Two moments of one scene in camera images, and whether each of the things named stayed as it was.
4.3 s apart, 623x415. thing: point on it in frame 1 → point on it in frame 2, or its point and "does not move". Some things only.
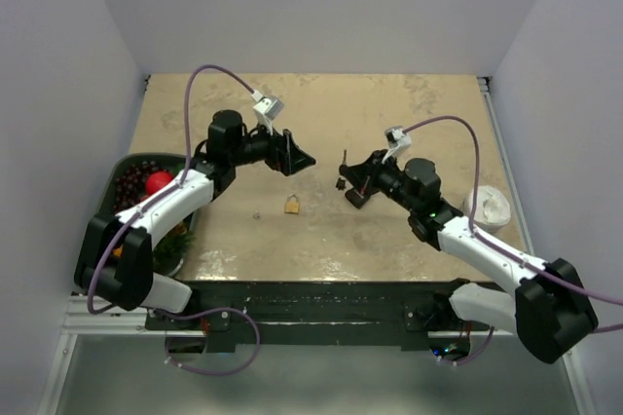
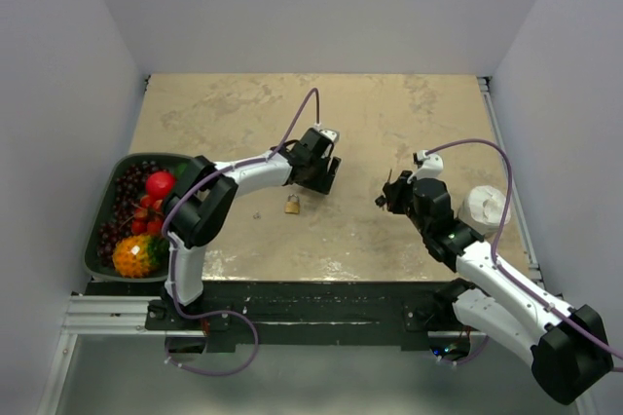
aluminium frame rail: (86, 317) does not move
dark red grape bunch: (130, 185) does not move
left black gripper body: (264, 148) → (316, 178)
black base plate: (274, 315) does not move
